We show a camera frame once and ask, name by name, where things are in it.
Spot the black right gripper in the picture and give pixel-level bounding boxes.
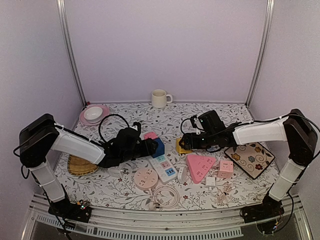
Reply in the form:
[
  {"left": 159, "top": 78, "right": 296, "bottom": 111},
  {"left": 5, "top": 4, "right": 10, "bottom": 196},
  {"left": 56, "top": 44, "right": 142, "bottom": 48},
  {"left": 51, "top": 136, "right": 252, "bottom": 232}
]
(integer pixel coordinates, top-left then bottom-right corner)
[{"left": 179, "top": 131, "right": 218, "bottom": 150}]

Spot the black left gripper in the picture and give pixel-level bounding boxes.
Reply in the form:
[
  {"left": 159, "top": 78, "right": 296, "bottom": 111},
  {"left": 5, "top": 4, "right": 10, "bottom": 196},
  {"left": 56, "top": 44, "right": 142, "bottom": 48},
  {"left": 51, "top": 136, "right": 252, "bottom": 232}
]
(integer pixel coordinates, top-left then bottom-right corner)
[{"left": 120, "top": 138, "right": 159, "bottom": 164}]

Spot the yellow cube socket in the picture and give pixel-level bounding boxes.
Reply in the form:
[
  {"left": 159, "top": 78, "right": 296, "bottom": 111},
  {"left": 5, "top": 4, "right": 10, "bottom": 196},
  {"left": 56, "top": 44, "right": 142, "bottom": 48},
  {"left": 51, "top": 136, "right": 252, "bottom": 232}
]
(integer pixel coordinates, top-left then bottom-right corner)
[{"left": 175, "top": 138, "right": 193, "bottom": 154}]

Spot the pink plug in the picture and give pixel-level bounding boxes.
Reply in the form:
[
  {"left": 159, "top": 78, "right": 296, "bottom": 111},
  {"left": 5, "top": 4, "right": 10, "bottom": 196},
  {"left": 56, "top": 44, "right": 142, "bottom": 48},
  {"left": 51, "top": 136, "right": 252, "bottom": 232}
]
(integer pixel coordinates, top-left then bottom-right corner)
[{"left": 143, "top": 131, "right": 158, "bottom": 140}]

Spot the dark blue plug adapter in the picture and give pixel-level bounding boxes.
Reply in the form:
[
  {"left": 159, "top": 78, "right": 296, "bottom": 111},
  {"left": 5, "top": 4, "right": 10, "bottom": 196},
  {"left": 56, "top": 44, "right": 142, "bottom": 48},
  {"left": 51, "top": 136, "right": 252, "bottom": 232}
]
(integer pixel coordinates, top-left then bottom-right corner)
[{"left": 152, "top": 137, "right": 165, "bottom": 158}]

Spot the white power strip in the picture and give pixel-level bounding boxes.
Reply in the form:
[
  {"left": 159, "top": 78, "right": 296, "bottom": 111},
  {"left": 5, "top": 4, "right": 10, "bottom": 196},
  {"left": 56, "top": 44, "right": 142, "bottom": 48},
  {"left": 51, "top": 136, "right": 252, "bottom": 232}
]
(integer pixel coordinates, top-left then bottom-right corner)
[{"left": 147, "top": 155, "right": 178, "bottom": 184}]

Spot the pink round socket base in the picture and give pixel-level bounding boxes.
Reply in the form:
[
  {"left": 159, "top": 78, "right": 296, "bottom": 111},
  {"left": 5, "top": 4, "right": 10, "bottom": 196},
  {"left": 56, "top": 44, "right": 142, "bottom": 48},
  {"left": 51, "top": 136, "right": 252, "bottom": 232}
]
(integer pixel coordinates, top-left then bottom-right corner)
[{"left": 133, "top": 167, "right": 159, "bottom": 191}]

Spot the white tiger cube socket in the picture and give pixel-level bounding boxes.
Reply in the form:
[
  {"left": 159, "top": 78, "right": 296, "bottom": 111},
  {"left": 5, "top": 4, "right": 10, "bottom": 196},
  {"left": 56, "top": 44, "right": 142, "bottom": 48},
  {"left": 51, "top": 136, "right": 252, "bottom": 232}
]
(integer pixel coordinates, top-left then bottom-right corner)
[{"left": 177, "top": 167, "right": 187, "bottom": 184}]

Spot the white charger plug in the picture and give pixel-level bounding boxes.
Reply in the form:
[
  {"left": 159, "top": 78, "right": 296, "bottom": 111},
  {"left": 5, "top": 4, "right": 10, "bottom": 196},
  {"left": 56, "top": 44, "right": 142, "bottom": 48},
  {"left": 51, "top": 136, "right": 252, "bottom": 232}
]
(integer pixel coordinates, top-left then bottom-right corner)
[{"left": 107, "top": 166, "right": 129, "bottom": 178}]

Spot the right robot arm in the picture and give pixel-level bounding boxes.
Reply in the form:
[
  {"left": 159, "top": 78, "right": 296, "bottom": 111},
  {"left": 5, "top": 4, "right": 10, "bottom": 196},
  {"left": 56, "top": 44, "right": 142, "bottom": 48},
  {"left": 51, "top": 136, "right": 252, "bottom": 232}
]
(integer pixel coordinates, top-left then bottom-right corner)
[{"left": 179, "top": 108, "right": 320, "bottom": 218}]

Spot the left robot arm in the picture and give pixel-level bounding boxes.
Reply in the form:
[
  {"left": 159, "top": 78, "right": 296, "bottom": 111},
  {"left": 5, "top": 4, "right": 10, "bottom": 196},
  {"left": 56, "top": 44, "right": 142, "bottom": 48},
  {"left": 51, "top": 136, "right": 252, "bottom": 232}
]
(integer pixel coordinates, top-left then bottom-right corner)
[{"left": 13, "top": 113, "right": 159, "bottom": 217}]

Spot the pink triangular socket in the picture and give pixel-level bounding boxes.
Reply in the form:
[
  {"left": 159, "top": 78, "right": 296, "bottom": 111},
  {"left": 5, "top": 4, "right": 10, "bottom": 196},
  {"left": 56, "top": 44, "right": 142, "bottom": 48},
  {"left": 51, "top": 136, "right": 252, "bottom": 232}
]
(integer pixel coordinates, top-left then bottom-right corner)
[{"left": 186, "top": 154, "right": 217, "bottom": 184}]

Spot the small white usb charger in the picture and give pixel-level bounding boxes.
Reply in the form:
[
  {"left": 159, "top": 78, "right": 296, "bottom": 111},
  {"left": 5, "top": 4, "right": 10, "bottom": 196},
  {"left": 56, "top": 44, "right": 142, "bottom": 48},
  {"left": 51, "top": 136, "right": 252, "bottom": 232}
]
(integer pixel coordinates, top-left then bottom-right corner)
[{"left": 205, "top": 177, "right": 216, "bottom": 189}]

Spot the cream ceramic mug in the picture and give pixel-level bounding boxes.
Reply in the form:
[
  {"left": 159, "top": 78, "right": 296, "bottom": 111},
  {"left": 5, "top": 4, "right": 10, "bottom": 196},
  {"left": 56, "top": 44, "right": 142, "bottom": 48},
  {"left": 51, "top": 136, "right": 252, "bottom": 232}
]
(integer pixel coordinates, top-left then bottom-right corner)
[{"left": 151, "top": 89, "right": 173, "bottom": 109}]

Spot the pink plate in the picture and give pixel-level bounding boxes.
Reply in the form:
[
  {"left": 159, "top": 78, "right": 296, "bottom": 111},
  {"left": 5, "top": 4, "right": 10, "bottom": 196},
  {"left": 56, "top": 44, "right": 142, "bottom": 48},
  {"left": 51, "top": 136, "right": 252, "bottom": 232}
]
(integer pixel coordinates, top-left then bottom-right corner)
[{"left": 79, "top": 104, "right": 110, "bottom": 126}]

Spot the white bowl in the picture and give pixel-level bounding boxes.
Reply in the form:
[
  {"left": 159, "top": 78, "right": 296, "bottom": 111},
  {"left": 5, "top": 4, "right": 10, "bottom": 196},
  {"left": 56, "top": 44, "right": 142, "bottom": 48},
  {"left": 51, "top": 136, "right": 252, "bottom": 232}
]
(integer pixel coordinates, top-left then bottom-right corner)
[{"left": 83, "top": 106, "right": 103, "bottom": 124}]

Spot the floral coaster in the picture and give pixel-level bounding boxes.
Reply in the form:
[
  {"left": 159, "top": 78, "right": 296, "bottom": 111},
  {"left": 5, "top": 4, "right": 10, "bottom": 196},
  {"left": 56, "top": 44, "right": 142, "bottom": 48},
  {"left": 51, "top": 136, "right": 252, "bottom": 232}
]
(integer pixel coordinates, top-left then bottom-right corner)
[{"left": 224, "top": 142, "right": 275, "bottom": 180}]

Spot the woven bamboo mat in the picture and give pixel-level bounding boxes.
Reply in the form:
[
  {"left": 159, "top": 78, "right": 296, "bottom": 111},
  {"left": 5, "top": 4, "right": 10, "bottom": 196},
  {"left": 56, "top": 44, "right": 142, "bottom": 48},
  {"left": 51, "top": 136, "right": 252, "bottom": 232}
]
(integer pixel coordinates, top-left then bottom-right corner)
[{"left": 67, "top": 154, "right": 98, "bottom": 177}]

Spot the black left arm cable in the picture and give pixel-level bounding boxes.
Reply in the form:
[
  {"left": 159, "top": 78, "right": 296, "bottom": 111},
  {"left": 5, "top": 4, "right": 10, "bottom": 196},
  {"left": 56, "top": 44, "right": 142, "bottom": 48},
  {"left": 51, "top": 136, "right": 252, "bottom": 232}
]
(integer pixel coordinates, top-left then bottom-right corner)
[{"left": 98, "top": 113, "right": 131, "bottom": 146}]

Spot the white coiled cable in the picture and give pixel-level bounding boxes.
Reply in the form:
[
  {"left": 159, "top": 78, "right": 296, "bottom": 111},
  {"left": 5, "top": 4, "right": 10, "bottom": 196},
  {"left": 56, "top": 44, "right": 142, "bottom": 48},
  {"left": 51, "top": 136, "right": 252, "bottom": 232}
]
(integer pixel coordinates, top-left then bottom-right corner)
[{"left": 146, "top": 184, "right": 180, "bottom": 210}]

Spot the thin white bundled cable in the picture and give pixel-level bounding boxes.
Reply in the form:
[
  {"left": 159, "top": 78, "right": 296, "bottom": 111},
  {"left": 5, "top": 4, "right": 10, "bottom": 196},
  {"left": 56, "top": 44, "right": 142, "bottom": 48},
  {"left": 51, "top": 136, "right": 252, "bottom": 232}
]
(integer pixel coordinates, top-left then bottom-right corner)
[{"left": 211, "top": 182, "right": 241, "bottom": 206}]

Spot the front aluminium rail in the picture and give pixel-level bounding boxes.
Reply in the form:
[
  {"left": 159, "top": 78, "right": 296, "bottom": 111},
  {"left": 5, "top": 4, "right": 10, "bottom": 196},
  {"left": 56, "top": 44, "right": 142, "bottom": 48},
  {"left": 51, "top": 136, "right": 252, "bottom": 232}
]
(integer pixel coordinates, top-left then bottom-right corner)
[{"left": 21, "top": 194, "right": 313, "bottom": 240}]

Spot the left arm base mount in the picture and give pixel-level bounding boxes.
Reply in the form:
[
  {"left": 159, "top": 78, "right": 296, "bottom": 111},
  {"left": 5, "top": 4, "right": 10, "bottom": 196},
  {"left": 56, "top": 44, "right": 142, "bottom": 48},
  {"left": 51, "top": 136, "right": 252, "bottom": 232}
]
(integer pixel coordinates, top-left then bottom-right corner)
[{"left": 48, "top": 187, "right": 92, "bottom": 223}]

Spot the aluminium corner post right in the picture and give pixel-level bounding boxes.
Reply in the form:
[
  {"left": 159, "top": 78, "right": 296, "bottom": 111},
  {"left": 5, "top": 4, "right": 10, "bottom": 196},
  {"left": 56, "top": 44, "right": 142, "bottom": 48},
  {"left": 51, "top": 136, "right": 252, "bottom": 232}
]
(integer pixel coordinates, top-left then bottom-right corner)
[{"left": 245, "top": 0, "right": 275, "bottom": 108}]

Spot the aluminium corner post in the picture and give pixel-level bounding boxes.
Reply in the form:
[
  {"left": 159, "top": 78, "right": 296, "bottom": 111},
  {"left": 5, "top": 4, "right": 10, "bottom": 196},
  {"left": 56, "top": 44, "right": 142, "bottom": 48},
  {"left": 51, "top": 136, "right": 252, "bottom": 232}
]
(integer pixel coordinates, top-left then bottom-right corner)
[
  {"left": 56, "top": 0, "right": 87, "bottom": 107},
  {"left": 245, "top": 0, "right": 275, "bottom": 108}
]

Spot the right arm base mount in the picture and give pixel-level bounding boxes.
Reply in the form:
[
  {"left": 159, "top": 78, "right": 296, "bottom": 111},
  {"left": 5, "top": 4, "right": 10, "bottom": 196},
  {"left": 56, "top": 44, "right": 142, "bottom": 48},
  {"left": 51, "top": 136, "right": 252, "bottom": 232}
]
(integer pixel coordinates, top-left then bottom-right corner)
[{"left": 239, "top": 192, "right": 285, "bottom": 223}]

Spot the aluminium corner post left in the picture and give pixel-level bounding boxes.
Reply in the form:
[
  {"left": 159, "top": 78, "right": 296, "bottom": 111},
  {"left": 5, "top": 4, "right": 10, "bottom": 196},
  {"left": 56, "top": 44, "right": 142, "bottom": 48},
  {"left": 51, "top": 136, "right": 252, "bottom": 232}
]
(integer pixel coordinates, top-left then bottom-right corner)
[{"left": 56, "top": 0, "right": 87, "bottom": 107}]

